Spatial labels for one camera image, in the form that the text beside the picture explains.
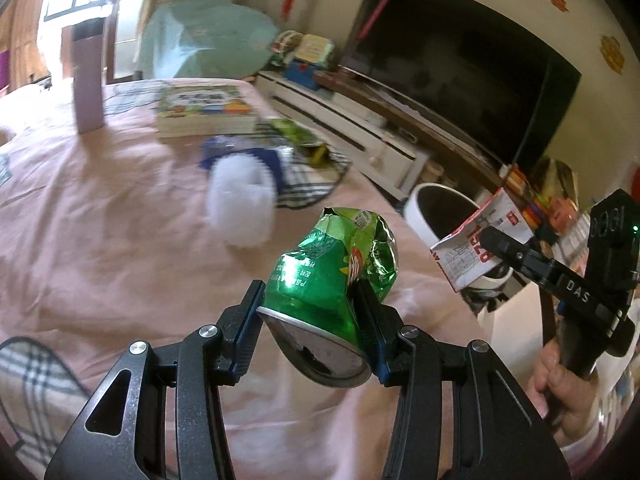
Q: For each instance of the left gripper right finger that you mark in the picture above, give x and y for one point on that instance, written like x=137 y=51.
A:
x=460 y=413

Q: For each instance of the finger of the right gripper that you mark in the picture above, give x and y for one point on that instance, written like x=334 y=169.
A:
x=521 y=258

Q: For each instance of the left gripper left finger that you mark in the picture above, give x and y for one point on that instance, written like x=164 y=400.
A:
x=120 y=432

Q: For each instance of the red cardboard box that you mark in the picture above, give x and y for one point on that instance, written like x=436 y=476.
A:
x=462 y=257

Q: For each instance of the crushed green soda can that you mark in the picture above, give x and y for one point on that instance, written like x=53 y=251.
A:
x=309 y=302

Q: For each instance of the white round trash bin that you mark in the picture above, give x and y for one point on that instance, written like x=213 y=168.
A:
x=433 y=211

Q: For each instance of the person's right hand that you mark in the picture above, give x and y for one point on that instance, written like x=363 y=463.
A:
x=578 y=397

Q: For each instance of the plaid cloth mat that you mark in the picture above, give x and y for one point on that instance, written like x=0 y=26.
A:
x=303 y=184
x=40 y=399

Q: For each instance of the black flat television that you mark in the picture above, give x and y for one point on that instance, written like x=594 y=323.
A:
x=471 y=70

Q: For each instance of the white TV cabinet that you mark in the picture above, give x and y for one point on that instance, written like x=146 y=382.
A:
x=388 y=160

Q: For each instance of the green snack wrapper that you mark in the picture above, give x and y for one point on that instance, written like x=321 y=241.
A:
x=303 y=139

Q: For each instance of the white foam fruit net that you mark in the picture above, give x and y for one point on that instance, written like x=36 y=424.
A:
x=241 y=200

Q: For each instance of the blue white crumpled bag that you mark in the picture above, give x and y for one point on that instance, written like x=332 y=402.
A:
x=217 y=147

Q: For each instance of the colourful toy stack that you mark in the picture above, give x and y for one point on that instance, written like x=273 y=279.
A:
x=299 y=56

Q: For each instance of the stack of books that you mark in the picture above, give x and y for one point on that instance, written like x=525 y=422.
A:
x=204 y=111

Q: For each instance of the purple thermos bottle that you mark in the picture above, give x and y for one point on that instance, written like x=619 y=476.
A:
x=87 y=45

